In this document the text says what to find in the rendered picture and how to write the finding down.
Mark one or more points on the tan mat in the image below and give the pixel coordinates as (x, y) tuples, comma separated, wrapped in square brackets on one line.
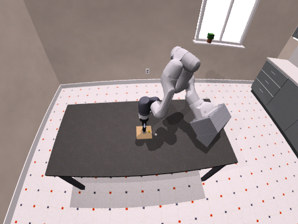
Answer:
[(141, 135)]

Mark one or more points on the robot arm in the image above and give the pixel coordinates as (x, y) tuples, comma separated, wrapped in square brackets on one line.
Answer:
[(174, 80)]

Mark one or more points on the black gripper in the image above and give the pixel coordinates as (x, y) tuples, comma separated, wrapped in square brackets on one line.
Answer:
[(144, 124)]

